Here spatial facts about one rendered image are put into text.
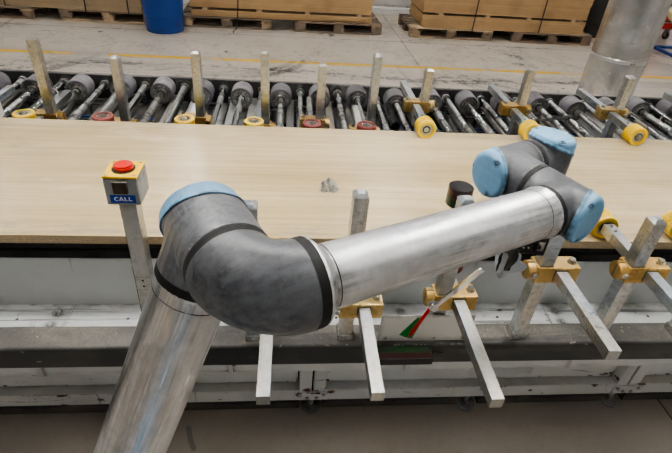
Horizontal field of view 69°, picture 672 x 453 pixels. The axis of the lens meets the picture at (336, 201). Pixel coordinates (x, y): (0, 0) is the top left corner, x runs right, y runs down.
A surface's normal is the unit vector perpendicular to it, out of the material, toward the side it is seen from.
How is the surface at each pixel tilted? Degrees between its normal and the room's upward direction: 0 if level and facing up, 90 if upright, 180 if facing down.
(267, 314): 78
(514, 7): 90
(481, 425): 0
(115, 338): 0
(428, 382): 0
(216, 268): 47
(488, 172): 90
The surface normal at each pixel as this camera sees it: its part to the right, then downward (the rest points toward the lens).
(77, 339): 0.07, -0.83
